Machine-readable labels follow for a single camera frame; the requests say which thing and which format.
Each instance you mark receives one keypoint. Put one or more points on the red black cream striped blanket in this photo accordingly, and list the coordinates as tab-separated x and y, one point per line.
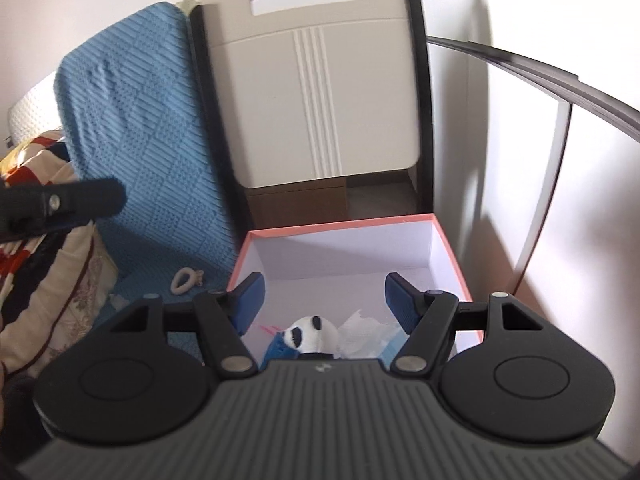
20	260

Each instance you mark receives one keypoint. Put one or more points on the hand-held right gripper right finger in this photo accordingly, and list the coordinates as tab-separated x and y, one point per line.
400	301

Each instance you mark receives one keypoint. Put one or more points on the pink cardboard box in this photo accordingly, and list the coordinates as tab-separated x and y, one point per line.
350	245

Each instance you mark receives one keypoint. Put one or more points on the black curved metal rail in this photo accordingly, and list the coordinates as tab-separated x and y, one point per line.
550	77

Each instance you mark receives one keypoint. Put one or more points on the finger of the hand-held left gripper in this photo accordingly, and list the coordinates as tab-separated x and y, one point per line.
75	200

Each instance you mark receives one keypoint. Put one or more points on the floral bed sheet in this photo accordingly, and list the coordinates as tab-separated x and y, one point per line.
75	285

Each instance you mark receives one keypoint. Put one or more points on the blue face mask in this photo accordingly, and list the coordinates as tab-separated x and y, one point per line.
387	345

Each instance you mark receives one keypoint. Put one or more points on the white wet wipe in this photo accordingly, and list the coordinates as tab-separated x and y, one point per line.
360	335

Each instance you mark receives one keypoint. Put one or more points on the panda plush toy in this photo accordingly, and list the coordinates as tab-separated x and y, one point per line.
310	332

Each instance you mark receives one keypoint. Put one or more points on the blue textured mat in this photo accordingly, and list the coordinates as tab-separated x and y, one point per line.
150	135

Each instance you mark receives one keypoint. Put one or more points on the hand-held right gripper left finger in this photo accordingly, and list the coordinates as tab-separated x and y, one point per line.
252	296

